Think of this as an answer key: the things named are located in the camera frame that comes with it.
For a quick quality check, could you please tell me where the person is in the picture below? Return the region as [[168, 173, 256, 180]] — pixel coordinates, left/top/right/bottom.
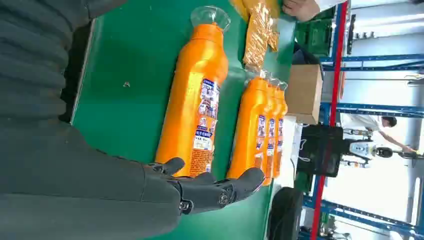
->
[[341, 114, 417, 154]]

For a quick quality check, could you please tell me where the person's hand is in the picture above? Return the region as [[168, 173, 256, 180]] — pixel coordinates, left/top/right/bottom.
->
[[281, 0, 321, 23]]

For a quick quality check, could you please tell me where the small orange drink bottle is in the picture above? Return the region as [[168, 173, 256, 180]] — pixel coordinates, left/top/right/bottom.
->
[[264, 82, 280, 186], [273, 82, 288, 179], [226, 76, 271, 181]]

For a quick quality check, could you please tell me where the black boxy device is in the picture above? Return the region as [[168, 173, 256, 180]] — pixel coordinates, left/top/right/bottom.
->
[[296, 124, 345, 178]]

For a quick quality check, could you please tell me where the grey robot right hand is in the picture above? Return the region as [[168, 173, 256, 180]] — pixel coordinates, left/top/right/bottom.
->
[[0, 119, 266, 240]]

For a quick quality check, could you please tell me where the black round tyre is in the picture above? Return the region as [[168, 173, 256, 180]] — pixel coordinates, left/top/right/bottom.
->
[[266, 187, 304, 240]]

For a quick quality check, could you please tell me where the brown cardboard box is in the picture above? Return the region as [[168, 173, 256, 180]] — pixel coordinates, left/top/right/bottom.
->
[[284, 64, 324, 125]]

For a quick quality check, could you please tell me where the green plastic crate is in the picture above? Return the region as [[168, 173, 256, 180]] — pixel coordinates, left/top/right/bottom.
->
[[294, 8, 334, 58]]

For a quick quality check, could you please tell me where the white electric scooter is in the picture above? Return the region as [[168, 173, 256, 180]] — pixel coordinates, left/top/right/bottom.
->
[[342, 129, 424, 169]]

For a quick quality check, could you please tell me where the robot right arm ribbed sleeve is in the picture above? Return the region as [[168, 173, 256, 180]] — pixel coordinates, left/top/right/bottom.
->
[[0, 0, 128, 127]]

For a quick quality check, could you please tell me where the crinkled clear plastic wrap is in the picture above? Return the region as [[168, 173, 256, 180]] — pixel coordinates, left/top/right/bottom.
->
[[242, 0, 281, 71]]

